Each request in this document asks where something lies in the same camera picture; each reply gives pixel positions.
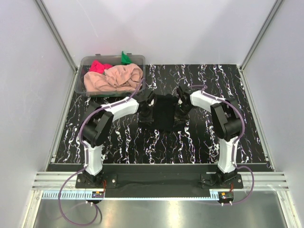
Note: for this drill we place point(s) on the clear plastic bin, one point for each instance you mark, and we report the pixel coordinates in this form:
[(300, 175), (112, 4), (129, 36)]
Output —
[(86, 62)]

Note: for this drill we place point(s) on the pink t shirt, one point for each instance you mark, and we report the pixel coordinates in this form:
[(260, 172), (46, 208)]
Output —
[(118, 78)]

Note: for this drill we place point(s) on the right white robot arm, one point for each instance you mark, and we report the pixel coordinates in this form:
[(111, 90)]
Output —
[(228, 126)]

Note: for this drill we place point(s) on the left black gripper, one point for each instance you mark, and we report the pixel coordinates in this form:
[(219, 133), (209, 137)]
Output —
[(149, 120)]

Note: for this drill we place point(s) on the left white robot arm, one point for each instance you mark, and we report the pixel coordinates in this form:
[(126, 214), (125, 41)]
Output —
[(96, 126)]

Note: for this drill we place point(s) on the green t shirt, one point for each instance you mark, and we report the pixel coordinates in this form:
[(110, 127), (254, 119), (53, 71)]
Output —
[(125, 60)]

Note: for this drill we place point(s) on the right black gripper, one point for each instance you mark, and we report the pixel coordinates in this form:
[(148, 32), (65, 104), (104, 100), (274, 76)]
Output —
[(179, 120)]

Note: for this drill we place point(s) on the black marble pattern mat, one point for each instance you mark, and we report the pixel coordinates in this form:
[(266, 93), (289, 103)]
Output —
[(194, 143)]

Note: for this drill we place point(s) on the white slotted cable duct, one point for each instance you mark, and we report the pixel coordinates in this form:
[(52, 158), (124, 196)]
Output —
[(73, 195)]

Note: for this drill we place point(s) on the black t shirt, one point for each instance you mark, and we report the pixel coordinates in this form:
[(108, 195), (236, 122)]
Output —
[(163, 113)]

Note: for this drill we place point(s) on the red t shirt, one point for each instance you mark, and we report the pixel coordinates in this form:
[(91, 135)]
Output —
[(98, 67)]

